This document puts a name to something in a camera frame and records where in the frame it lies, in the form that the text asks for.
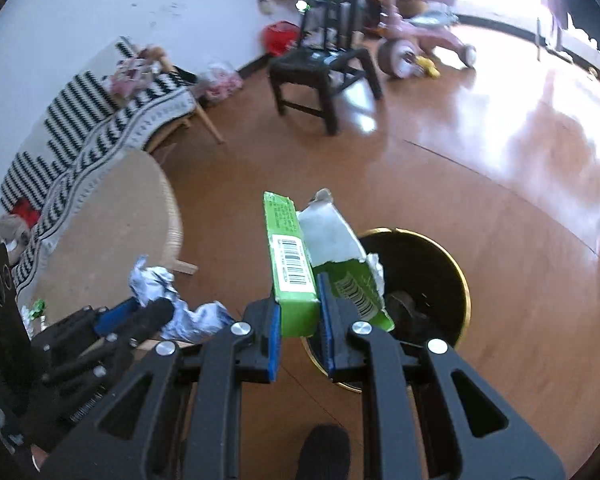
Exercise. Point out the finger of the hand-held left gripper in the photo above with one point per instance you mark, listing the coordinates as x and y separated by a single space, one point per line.
149 322
117 317

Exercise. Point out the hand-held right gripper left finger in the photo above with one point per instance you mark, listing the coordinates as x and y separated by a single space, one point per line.
272 340

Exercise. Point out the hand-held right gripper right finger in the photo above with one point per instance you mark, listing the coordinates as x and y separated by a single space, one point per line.
330 340

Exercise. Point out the long blue-white wrapper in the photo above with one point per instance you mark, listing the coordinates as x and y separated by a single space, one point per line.
199 320

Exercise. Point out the torn green cardboard box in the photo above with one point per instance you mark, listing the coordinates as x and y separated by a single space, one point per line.
290 240

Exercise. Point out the black gold-rimmed trash bin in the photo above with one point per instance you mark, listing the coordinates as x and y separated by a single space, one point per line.
430 280

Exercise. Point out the green candy wrapper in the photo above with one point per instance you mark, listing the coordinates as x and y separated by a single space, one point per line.
35 312

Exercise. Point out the person's dark sock foot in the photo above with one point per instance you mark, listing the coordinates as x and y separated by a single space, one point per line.
325 452

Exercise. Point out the beige plush toy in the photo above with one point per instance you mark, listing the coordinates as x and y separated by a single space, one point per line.
9 237

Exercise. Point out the red plush toy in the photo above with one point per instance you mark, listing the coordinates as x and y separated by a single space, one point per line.
27 210

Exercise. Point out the black white striped sofa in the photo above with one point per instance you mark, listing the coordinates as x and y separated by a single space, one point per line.
89 125

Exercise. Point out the rattan sofa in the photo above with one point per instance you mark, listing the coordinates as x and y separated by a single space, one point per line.
207 122

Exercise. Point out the pink floral cushion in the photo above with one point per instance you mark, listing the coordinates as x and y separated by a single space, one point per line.
132 75

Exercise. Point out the pink plastic bag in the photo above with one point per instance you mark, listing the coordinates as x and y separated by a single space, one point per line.
222 82

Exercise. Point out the black wooden chair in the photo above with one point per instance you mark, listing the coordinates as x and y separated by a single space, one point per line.
305 67

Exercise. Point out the yellow toy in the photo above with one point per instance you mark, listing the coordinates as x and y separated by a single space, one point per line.
427 66

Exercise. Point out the red bag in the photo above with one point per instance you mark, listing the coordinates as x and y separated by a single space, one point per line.
280 37

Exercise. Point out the pink tricycle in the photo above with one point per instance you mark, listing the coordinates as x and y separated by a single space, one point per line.
430 35

